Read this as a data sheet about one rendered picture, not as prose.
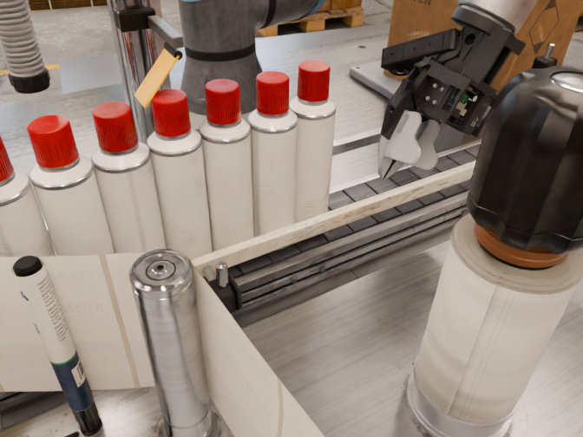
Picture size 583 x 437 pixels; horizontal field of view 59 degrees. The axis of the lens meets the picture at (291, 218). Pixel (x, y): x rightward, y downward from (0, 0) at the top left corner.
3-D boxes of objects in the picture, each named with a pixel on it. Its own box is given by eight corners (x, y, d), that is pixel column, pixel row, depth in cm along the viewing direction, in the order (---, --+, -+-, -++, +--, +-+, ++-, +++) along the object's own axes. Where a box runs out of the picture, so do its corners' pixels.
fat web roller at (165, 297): (173, 468, 41) (134, 305, 29) (154, 421, 44) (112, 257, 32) (226, 440, 43) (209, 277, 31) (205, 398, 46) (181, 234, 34)
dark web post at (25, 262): (83, 440, 42) (12, 275, 31) (78, 423, 44) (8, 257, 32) (105, 431, 43) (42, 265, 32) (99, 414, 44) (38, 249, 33)
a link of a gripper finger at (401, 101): (380, 136, 62) (419, 68, 59) (372, 131, 63) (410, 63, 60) (403, 146, 65) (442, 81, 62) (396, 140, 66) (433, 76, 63)
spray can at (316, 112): (297, 239, 63) (303, 78, 50) (278, 215, 67) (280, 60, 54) (334, 228, 65) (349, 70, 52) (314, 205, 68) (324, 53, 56)
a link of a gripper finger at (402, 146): (390, 192, 61) (432, 122, 58) (360, 167, 65) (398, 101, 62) (406, 196, 63) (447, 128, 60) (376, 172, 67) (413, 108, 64)
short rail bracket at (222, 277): (220, 358, 55) (212, 277, 48) (209, 339, 57) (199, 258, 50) (247, 347, 56) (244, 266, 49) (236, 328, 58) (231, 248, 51)
